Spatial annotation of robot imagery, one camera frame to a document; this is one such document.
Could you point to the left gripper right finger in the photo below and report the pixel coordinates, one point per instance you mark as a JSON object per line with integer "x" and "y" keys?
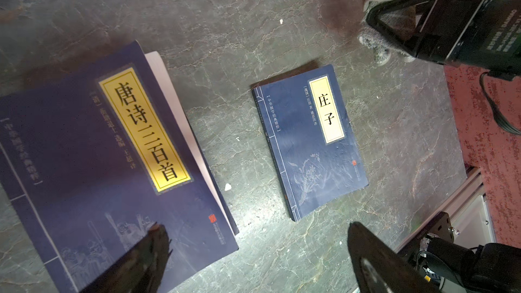
{"x": 377, "y": 268}

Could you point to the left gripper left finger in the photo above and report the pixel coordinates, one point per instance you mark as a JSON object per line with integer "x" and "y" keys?
{"x": 141, "y": 269}

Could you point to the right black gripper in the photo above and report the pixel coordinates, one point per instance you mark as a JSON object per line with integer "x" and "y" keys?
{"x": 443, "y": 34}

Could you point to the purple book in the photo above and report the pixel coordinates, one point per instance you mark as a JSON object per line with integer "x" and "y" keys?
{"x": 212, "y": 184}
{"x": 92, "y": 162}

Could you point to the blue book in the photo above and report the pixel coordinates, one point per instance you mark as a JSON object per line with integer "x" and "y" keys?
{"x": 311, "y": 139}

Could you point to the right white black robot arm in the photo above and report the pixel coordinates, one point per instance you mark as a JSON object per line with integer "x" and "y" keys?
{"x": 483, "y": 33}

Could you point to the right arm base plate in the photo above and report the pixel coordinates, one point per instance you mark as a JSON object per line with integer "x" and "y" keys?
{"x": 427, "y": 236}

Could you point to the aluminium rail frame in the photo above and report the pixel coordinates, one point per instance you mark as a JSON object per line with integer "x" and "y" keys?
{"x": 464, "y": 218}

